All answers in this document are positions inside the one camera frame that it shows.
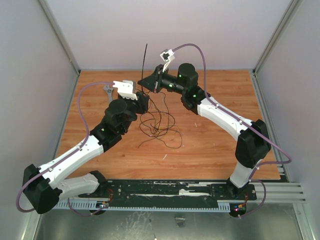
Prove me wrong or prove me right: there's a grey slotted cable duct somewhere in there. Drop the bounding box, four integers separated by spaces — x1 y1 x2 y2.
69 198 231 213

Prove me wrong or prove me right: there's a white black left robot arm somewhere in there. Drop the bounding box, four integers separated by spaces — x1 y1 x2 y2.
22 91 150 214

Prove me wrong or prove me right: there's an aluminium frame rail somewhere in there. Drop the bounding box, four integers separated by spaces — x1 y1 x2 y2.
250 0 307 204

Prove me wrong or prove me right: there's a black zip tie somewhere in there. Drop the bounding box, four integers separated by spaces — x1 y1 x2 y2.
141 43 148 93

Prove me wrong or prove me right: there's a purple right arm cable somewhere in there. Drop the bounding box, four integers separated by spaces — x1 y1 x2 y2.
172 43 293 220

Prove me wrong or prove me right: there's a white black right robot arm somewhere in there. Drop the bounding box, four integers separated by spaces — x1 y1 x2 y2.
138 63 272 199

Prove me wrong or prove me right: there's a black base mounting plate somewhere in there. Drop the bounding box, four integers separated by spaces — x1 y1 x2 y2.
79 179 257 207

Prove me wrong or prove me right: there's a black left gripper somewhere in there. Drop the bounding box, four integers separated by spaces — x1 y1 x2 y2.
119 90 150 133

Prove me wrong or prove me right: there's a black and yellow wire bundle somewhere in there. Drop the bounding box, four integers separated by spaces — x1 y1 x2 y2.
137 91 183 150

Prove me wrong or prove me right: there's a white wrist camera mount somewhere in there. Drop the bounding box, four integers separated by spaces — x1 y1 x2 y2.
113 80 138 101
160 49 175 73

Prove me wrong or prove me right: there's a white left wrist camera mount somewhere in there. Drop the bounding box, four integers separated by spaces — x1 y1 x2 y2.
113 80 138 101

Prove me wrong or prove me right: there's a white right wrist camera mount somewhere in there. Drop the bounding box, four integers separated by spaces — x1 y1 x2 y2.
160 49 175 73

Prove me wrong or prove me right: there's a silver adjustable wrench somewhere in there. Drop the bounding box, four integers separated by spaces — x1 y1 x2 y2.
103 84 114 102

